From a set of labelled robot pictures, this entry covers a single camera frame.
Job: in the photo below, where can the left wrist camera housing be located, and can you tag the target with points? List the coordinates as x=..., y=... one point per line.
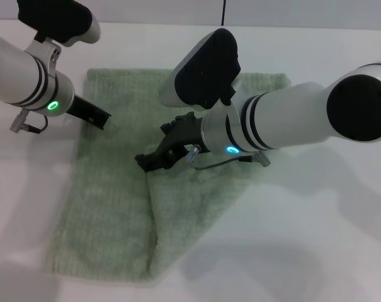
x=61, y=19

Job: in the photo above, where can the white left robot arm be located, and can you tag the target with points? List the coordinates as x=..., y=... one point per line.
x=17, y=75

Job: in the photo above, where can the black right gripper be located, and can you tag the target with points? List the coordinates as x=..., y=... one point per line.
x=187, y=132

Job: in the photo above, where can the green terry towel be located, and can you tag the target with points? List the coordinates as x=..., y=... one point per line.
x=114, y=204

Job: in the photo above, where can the dark vertical background strip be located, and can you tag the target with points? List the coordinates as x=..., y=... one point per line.
x=223, y=12

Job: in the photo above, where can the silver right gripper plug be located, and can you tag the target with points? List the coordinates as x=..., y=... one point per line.
x=192, y=154

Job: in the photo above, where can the right wrist camera housing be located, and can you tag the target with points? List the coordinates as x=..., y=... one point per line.
x=206, y=69

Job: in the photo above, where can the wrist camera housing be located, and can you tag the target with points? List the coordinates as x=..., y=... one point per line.
x=61, y=19
x=206, y=69

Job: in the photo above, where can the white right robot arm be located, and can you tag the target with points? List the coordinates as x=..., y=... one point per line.
x=303, y=116

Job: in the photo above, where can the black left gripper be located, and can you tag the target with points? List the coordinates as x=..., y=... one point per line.
x=80, y=108

